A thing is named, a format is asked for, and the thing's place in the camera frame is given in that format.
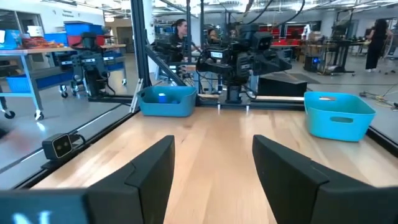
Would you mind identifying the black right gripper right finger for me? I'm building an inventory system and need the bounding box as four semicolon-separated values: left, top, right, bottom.
251;134;379;224

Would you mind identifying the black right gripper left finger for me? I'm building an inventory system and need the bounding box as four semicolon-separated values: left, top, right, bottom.
85;134;176;224

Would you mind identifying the black sloped case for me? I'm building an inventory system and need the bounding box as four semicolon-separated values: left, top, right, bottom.
257;75;308;98

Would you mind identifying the person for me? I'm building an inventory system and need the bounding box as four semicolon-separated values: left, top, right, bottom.
206;28;221;45
364;18;394;73
169;18;194;63

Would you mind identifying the teal plastic bin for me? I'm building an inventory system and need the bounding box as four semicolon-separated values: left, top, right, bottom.
303;90;377;143

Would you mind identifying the grey-blue plastic bin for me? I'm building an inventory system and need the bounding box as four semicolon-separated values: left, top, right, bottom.
136;85;198;118

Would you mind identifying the black robot station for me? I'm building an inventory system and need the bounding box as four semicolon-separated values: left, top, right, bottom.
69;32;110;98

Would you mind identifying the blue wheeled workbench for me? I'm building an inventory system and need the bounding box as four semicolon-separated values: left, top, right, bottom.
0;43;129;121

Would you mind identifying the red storage box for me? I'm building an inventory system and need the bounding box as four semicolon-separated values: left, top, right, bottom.
66;34;106;48

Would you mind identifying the blue storage box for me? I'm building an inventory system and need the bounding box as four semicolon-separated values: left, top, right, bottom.
63;21;104;36

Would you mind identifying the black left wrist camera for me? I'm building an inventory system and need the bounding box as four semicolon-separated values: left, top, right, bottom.
252;30;275;54

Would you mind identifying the small black table camera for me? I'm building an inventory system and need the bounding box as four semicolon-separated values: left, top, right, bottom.
41;133;75;162

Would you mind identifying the black table frame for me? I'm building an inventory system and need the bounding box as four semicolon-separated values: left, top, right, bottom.
11;0;398;191

